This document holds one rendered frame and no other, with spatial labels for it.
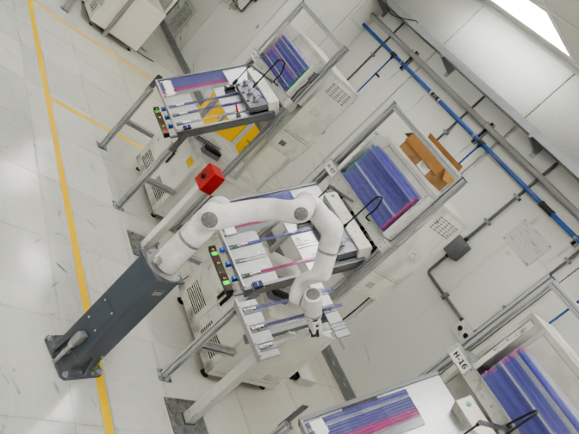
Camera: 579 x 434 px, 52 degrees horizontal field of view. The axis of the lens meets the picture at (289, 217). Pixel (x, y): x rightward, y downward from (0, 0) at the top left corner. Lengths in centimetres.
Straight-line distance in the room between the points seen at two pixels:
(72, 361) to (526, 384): 204
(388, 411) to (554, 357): 78
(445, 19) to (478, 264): 244
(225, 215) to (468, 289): 256
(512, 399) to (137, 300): 168
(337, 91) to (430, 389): 235
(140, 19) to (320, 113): 341
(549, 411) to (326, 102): 266
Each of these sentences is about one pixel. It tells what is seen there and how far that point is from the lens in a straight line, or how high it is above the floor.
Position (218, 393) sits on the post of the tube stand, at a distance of 322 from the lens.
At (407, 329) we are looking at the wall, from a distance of 478.
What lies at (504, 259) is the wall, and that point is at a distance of 460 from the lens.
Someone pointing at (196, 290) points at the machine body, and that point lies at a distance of 389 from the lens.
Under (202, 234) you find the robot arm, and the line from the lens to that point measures 263.
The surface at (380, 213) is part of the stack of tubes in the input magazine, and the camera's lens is 331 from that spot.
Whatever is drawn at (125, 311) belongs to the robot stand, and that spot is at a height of 46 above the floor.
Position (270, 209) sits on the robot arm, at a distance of 250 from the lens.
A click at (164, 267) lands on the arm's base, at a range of 269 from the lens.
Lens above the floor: 202
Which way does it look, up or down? 17 degrees down
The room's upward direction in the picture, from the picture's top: 46 degrees clockwise
